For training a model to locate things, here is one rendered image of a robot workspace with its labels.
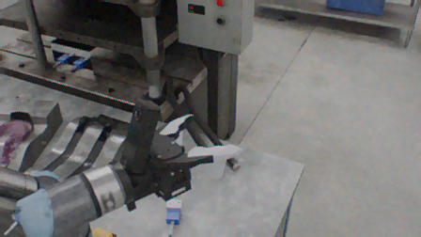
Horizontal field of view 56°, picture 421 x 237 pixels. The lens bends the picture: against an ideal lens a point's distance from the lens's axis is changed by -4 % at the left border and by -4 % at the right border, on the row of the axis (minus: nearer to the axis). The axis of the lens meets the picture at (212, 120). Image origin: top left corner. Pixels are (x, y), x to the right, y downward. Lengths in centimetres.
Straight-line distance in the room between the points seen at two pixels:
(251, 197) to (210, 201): 15
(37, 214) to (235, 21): 128
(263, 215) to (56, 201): 95
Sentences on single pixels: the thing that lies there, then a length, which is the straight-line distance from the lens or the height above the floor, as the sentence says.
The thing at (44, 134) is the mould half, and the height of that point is 86.
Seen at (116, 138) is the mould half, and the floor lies 93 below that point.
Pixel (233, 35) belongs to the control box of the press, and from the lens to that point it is 175.
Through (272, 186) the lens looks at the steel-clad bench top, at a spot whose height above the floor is 80.
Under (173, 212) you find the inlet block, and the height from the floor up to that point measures 84.
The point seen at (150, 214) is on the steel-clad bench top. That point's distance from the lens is 146.
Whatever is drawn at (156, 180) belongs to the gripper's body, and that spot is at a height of 142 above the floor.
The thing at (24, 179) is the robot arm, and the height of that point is 142.
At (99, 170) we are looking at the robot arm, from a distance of 65.
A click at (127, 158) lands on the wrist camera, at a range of 67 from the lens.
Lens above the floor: 191
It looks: 37 degrees down
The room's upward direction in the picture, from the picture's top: straight up
